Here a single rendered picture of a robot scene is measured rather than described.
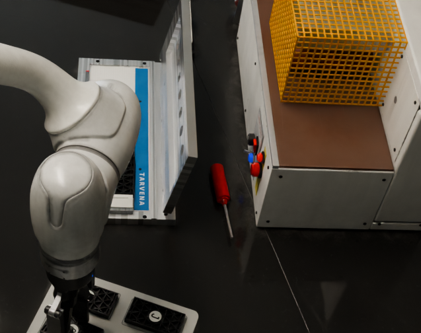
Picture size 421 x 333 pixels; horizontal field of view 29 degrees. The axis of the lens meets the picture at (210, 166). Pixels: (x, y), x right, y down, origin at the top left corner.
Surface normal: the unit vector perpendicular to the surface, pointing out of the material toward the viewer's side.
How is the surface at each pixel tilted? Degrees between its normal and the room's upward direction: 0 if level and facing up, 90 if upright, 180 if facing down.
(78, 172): 9
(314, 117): 0
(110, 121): 39
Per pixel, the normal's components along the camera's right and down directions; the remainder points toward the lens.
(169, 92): 0.30, -0.62
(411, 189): 0.05, 0.77
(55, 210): -0.22, 0.56
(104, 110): 0.68, -0.22
